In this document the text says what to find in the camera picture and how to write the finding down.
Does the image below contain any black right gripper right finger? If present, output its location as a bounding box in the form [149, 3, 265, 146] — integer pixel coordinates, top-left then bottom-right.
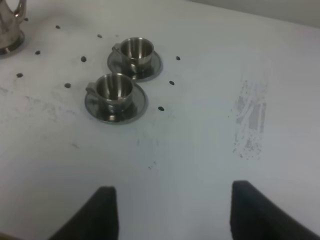
[229, 180, 320, 240]

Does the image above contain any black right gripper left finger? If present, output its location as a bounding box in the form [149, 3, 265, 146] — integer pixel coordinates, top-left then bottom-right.
[50, 186, 120, 240]

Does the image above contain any stainless steel teapot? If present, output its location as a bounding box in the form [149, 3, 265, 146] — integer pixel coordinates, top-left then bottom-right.
[0, 0, 27, 48]

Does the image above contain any near stainless steel saucer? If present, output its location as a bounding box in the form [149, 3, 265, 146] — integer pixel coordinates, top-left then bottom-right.
[84, 83, 149, 125]

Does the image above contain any stainless steel saucer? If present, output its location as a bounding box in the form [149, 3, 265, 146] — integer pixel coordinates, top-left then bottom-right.
[107, 51, 163, 82]
[84, 83, 149, 125]

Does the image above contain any near stainless steel teacup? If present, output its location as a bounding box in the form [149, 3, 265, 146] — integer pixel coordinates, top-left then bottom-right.
[85, 73, 135, 106]

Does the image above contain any stainless steel teacup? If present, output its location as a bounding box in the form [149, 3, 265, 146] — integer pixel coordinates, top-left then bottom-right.
[112, 37, 154, 66]
[85, 73, 135, 106]

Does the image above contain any far stainless steel saucer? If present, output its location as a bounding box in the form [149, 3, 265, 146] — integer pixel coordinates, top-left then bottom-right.
[107, 51, 163, 82]

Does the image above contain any far stainless steel teacup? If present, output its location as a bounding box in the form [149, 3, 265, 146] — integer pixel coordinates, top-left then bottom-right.
[112, 37, 154, 66]

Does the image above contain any steel teapot saucer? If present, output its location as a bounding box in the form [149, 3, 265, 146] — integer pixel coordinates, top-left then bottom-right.
[0, 30, 25, 55]

